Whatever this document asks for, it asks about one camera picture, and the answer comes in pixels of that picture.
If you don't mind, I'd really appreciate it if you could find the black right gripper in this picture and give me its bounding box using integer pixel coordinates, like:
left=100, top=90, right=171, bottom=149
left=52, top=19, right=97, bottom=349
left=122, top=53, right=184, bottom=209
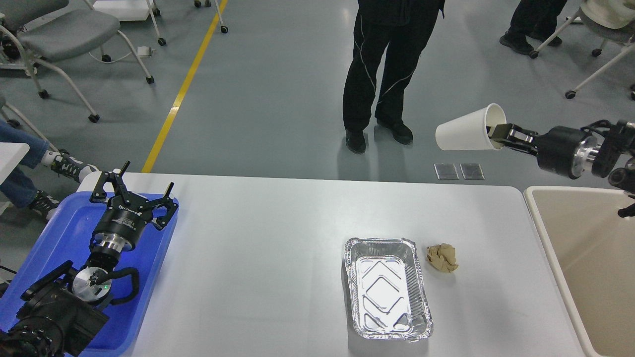
left=488, top=123, right=597, bottom=180

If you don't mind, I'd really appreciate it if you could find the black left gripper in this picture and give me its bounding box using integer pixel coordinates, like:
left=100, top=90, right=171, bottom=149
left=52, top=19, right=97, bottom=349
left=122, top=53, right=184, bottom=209
left=90, top=160, right=179, bottom=251

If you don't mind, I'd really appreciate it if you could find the white paper cup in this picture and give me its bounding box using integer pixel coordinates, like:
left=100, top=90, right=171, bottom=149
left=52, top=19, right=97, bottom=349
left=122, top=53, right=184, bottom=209
left=435, top=103, right=507, bottom=151

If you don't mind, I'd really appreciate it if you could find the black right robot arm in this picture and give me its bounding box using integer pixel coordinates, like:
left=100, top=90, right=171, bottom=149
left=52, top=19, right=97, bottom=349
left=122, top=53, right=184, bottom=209
left=486, top=120, right=635, bottom=199

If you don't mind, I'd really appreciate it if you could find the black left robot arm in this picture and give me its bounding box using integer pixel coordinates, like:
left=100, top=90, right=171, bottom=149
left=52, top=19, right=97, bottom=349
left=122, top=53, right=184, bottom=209
left=1, top=164, right=179, bottom=357

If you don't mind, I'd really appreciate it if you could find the metal floor socket plate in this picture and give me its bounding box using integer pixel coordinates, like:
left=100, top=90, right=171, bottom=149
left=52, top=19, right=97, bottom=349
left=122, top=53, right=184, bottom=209
left=434, top=163, right=459, bottom=180
left=459, top=163, right=485, bottom=180

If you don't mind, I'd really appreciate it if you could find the blue plastic tray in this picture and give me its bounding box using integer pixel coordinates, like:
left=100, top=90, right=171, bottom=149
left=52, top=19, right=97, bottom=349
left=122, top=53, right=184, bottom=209
left=0, top=191, right=178, bottom=357

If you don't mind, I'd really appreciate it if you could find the seated person in jeans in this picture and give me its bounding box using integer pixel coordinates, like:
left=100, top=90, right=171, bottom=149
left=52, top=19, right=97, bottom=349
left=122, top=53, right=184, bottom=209
left=0, top=119, right=99, bottom=222

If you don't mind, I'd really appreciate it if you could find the person in dark trousers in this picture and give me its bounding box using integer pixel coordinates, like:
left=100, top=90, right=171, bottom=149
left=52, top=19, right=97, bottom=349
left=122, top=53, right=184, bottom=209
left=499, top=0, right=567, bottom=55

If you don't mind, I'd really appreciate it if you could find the white side table corner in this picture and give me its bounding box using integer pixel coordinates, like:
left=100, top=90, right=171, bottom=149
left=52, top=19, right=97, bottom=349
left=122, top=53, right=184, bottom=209
left=0, top=142, right=29, bottom=184

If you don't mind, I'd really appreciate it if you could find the beige plastic bin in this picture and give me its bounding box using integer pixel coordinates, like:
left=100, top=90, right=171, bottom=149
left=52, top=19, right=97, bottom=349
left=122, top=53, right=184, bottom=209
left=524, top=186, right=635, bottom=357

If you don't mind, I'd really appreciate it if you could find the crumpled brown paper ball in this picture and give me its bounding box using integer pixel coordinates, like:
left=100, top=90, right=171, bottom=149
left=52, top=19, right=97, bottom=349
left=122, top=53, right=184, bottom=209
left=426, top=242, right=459, bottom=273

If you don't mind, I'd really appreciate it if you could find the white wheeled chair right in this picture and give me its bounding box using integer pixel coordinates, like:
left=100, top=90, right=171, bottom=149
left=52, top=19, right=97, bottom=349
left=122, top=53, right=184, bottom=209
left=530, top=0, right=635, bottom=99

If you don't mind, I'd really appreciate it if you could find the person in black clothes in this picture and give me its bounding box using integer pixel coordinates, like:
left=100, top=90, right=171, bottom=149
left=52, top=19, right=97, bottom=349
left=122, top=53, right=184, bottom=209
left=342, top=0, right=445, bottom=154

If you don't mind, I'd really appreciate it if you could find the white wheeled table base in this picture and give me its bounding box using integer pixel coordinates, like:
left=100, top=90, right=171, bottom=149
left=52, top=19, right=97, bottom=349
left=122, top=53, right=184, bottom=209
left=92, top=0, right=229, bottom=48

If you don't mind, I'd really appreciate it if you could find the grey office chair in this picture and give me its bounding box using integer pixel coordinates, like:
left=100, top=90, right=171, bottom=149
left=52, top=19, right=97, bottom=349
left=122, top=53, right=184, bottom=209
left=0, top=0, right=154, bottom=123

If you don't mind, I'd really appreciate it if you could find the aluminium foil tray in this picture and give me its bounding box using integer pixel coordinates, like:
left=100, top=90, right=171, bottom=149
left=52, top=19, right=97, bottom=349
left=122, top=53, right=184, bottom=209
left=343, top=238, right=434, bottom=343

